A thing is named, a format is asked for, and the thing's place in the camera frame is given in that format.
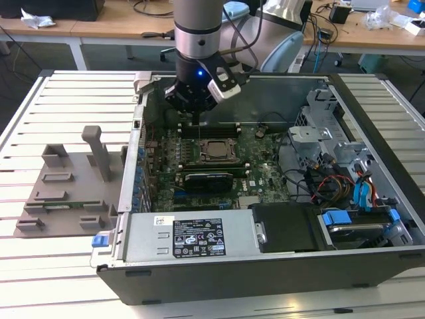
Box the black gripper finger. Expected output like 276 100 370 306
197 95 219 126
163 84 199 126

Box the silver CPU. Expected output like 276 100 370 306
204 142 230 157

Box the metal socket cover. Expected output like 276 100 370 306
199 139 237 161

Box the CPU socket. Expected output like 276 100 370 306
197 138 239 163

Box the black RAM slot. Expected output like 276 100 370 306
179 129 240 135
177 165 250 170
179 125 240 131
177 171 250 176
179 121 240 127
177 167 250 173
177 161 250 167
179 133 240 139

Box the black chair base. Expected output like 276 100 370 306
159 45 177 63

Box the black graphics card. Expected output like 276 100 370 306
183 171 234 194

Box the green motherboard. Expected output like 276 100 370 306
142 124 293 212

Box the wooden desk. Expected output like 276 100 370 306
0 0 425 71

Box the white plug strip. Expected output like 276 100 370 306
287 54 305 73

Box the metal drive cage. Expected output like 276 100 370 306
287 86 376 173

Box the silver chipset heat sink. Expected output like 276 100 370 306
238 195 260 209

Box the grey parts rack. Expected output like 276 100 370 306
13 124 129 239

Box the tall black box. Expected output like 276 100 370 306
301 0 314 34

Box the grey power supply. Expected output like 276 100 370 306
123 212 263 262

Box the black monitor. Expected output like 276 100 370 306
0 0 106 21

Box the black plastic shroud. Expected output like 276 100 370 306
248 203 321 254

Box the green RAM stick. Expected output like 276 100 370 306
42 201 100 211

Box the small black box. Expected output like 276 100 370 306
328 3 352 25

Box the crumpled white paper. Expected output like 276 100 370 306
20 8 56 29

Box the teal box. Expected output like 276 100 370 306
357 53 390 74

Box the black PC case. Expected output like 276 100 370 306
90 70 425 306

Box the grey laptop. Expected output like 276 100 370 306
351 0 390 11

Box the clear plastic bag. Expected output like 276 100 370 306
362 5 401 31

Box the hard disk blue carrier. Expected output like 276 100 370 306
317 208 402 251

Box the white box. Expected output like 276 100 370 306
400 18 425 37

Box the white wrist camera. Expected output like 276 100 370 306
207 66 242 100

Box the yellow red wire bundle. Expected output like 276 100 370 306
310 175 355 204

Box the blue wire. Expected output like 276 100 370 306
352 181 373 213

